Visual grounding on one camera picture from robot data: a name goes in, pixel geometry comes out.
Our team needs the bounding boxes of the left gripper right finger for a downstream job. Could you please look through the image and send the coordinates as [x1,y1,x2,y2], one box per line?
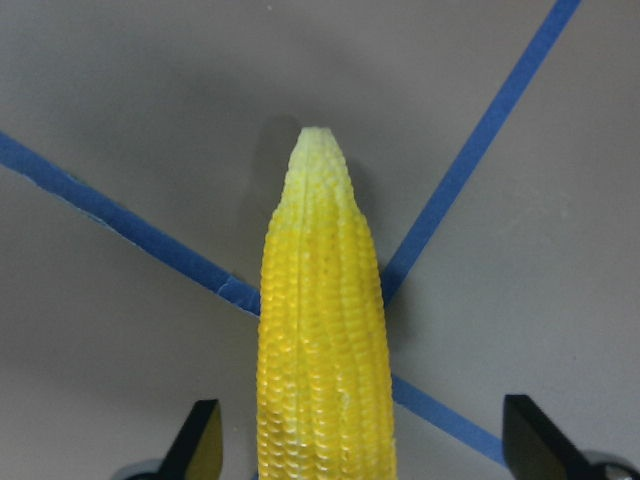
[502,393,640,480]

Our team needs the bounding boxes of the yellow corn cob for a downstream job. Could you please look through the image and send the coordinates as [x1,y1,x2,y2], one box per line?
[256,127,397,479]

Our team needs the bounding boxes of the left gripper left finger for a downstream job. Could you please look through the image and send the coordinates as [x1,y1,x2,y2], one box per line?
[114,398,225,480]

